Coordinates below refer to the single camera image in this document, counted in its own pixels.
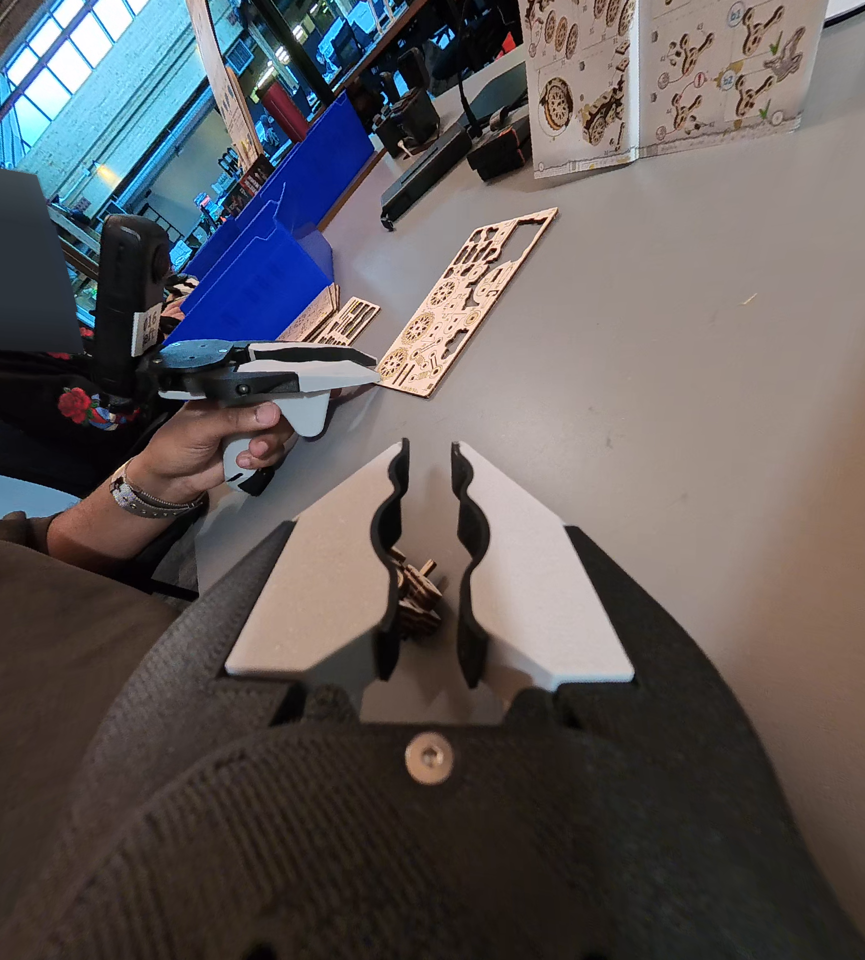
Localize small blue plastic bin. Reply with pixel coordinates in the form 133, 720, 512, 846
164, 217, 335, 350

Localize person's brown shirt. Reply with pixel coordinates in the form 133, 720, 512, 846
0, 510, 201, 960

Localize small wooden model assembly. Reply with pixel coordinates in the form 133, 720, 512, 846
387, 547, 450, 642

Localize black cable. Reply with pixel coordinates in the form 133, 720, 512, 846
453, 45, 512, 140

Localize wooden sheet with large cutouts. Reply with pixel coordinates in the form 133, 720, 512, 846
311, 296, 383, 352

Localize large blue plastic bin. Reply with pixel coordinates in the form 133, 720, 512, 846
181, 93, 377, 280

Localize red water bottle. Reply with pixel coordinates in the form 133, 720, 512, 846
254, 78, 314, 145

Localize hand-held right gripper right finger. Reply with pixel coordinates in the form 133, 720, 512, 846
450, 439, 638, 710

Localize dark printed box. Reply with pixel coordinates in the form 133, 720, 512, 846
226, 153, 284, 219

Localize wooden puzzle sheet with gears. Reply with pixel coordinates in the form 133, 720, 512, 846
374, 207, 560, 399

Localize silver bracelet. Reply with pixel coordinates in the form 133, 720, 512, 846
108, 461, 210, 520

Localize grey desk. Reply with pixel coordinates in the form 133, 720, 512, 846
194, 22, 865, 960

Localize instruction booklet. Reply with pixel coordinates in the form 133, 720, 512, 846
518, 0, 827, 180

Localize black box with orange stripe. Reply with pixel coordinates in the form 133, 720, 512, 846
468, 126, 533, 183

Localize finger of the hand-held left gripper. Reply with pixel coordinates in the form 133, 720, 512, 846
297, 363, 383, 394
247, 341, 379, 369

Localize black flat battery pack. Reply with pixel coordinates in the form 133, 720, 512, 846
380, 122, 475, 230

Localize person's left hand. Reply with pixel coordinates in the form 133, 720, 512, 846
123, 401, 297, 505

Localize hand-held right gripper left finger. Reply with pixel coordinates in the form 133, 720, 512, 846
224, 438, 413, 710

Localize leaning printed wooden board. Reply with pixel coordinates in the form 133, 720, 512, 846
185, 0, 263, 165

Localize stacked wooden puzzle sheets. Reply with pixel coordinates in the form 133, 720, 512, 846
273, 282, 344, 342

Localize black battery charging case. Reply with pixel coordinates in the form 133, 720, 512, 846
371, 86, 443, 156

